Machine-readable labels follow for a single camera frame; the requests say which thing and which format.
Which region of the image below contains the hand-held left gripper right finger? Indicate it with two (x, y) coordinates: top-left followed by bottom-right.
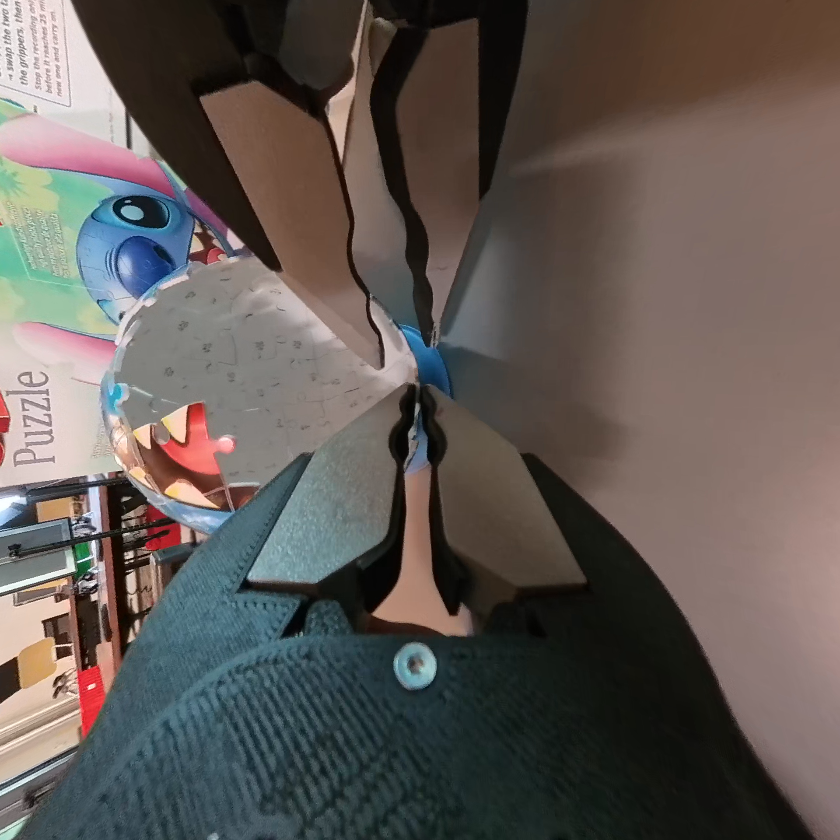
(420, 384), (588, 618)

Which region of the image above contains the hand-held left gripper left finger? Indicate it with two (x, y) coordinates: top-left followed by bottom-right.
(247, 384), (417, 614)

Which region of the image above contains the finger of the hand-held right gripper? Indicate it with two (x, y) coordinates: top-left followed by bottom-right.
(199, 77), (388, 371)
(367, 20), (487, 349)

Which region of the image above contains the blue cartoon puzzle ball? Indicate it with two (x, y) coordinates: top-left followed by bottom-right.
(100, 255), (421, 536)

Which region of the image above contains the colourful puzzle box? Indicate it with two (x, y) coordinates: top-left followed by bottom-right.
(0, 98), (257, 490)

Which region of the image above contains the grey framed light panel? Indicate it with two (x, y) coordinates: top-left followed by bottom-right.
(0, 518), (73, 595)

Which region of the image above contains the red storage bin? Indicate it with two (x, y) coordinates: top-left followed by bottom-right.
(79, 663), (109, 736)

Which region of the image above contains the yellow and black wall panel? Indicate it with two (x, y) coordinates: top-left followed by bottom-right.
(0, 640), (56, 703)

